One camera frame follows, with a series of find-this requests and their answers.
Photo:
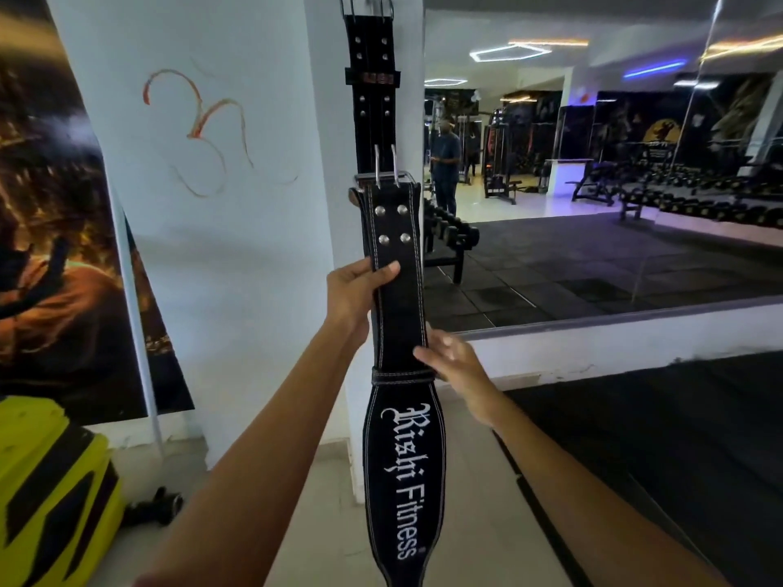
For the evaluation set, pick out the person's right forearm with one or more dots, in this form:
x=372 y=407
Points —
x=587 y=507

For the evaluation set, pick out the person's left forearm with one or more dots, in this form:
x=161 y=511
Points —
x=263 y=458

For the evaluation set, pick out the dark orange wall poster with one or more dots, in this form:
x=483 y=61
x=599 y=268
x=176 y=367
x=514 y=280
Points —
x=55 y=226

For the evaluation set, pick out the hexagonal white ceiling light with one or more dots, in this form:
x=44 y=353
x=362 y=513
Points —
x=483 y=56

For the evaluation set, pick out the blue ceiling light strip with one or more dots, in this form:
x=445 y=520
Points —
x=654 y=69

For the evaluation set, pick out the person's right hand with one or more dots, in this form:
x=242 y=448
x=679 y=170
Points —
x=465 y=375

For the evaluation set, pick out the black shoe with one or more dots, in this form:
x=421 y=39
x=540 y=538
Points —
x=153 y=508

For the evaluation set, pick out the black lettered weightlifting belt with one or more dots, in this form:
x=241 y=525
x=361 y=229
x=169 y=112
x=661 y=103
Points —
x=401 y=323

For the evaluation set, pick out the black workout bench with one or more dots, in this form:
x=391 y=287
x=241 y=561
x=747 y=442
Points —
x=594 y=180

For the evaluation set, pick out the long dumbbell rack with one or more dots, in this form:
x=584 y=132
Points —
x=703 y=198

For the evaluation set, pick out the large wall mirror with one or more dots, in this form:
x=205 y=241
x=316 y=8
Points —
x=612 y=256

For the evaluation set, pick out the person's left thumb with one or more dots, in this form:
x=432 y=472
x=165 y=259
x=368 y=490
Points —
x=383 y=275

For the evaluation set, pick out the person's right thumb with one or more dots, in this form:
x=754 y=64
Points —
x=428 y=359

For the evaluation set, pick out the yellow and black bag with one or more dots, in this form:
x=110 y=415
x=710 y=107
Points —
x=49 y=501

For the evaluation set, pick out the person's left hand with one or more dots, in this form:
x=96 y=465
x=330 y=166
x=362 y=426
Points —
x=348 y=296

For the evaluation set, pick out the black dumbbell rack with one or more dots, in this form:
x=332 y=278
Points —
x=449 y=233

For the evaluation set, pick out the black gym machine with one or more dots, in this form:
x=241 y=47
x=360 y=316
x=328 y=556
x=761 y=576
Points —
x=498 y=158

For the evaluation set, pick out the black studded weightlifting belt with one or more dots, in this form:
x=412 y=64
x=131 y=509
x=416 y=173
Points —
x=371 y=109

